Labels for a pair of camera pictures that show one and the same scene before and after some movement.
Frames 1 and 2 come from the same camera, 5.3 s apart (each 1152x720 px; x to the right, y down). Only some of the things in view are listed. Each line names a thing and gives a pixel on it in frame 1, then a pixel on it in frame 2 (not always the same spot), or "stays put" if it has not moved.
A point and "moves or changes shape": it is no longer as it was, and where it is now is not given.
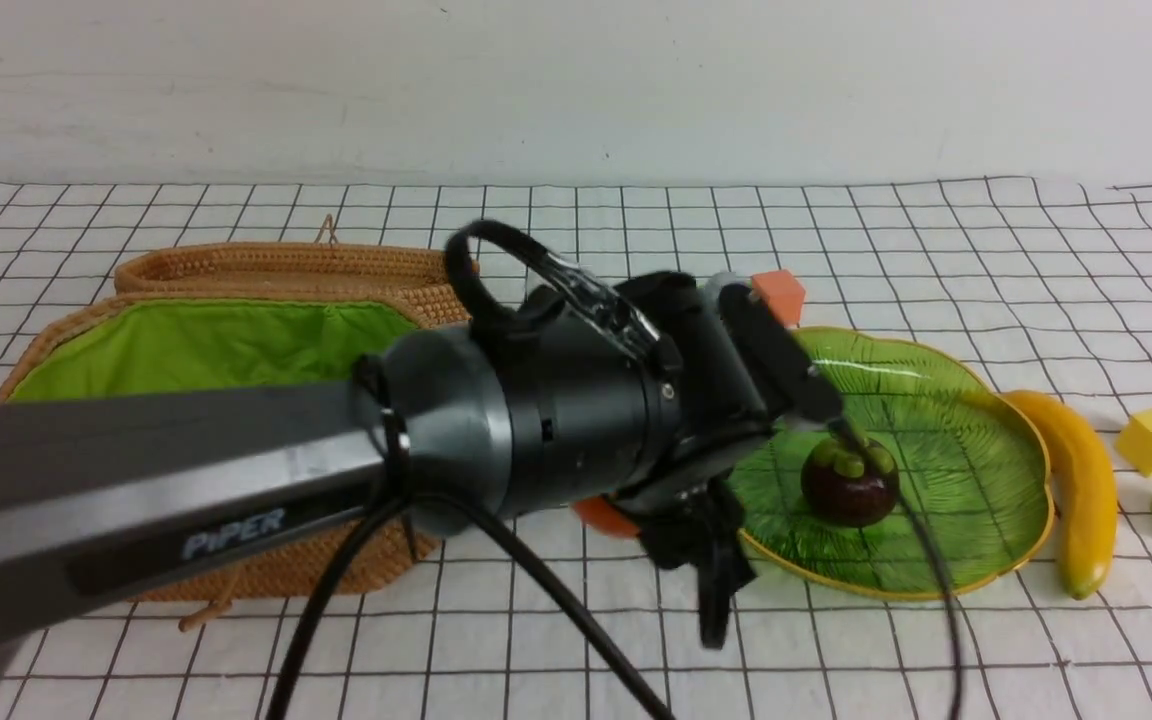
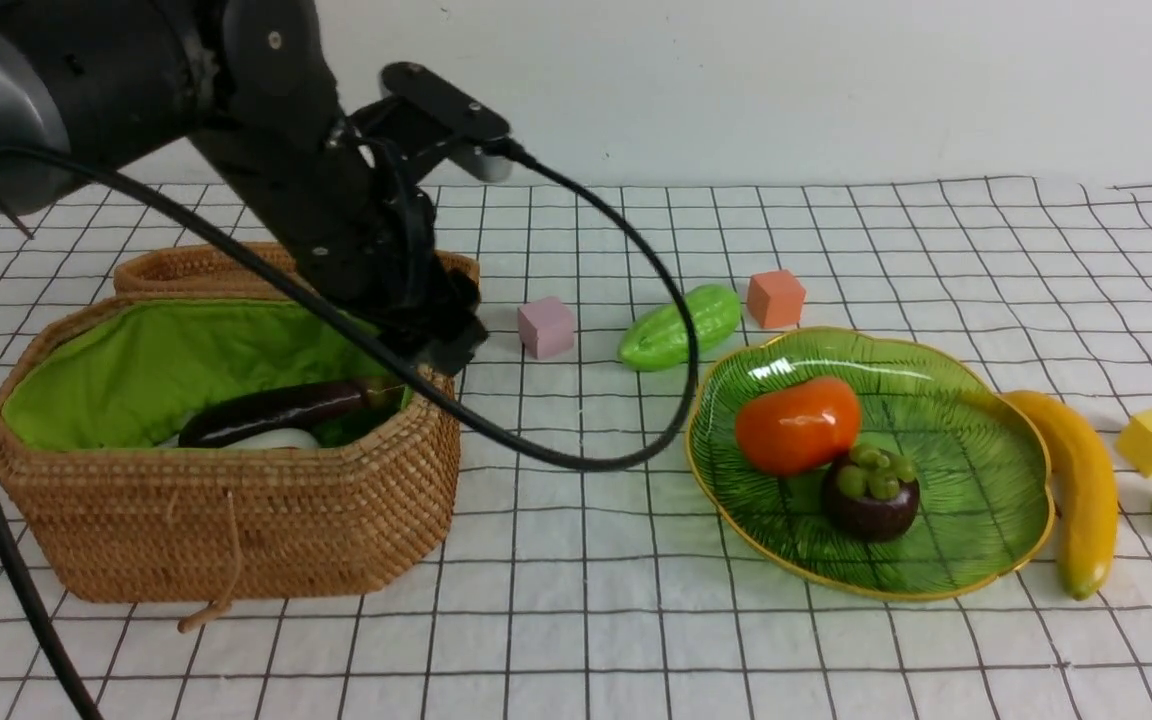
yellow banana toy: x=1084 y=488 stays put
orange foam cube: x=784 y=294 stays put
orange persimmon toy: x=606 y=516 moves or changes shape
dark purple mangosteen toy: x=849 y=479 moves or changes shape
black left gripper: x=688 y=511 to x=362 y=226
